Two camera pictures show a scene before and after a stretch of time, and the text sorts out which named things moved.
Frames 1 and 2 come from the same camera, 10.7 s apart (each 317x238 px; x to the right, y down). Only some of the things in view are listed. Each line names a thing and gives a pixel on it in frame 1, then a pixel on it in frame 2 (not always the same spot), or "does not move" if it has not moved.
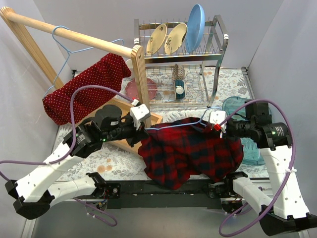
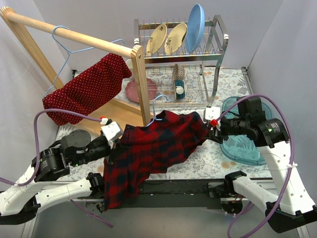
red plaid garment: [174, 152] -> [152, 149]
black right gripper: [228, 131] does not move
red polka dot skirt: [110, 70] does not move
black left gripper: [136, 134] -> [115, 145]
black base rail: [138, 195] does not move
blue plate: [195, 28] does not move
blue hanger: [198, 121] -> [155, 118]
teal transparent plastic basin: [251, 152] does not move
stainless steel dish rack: [182, 60] does not move
